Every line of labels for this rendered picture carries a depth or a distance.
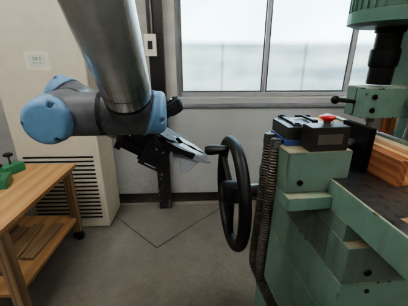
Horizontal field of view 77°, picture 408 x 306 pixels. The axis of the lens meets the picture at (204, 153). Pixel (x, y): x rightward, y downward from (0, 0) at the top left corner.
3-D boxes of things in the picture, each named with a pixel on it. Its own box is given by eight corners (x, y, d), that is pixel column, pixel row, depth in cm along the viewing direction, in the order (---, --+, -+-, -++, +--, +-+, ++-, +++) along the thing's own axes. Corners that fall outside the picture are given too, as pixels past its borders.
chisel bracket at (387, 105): (341, 118, 66) (348, 84, 63) (391, 117, 67) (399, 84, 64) (360, 125, 59) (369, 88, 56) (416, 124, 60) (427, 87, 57)
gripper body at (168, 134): (163, 159, 64) (117, 138, 60) (180, 131, 61) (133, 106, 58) (161, 174, 57) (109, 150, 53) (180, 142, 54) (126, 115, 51)
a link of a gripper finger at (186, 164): (200, 177, 62) (166, 161, 60) (212, 158, 60) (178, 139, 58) (200, 183, 59) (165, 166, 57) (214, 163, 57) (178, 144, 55)
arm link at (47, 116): (87, 96, 37) (107, 85, 48) (6, 98, 37) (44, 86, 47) (96, 146, 41) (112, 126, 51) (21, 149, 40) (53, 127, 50)
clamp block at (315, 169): (261, 166, 66) (264, 132, 63) (311, 164, 67) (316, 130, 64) (285, 195, 52) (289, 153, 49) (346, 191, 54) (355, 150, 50)
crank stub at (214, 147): (204, 156, 60) (203, 153, 63) (229, 155, 61) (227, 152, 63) (204, 146, 60) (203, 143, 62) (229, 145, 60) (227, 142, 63)
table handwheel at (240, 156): (232, 282, 56) (212, 212, 83) (319, 273, 58) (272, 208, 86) (237, 156, 47) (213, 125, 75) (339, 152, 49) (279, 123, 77)
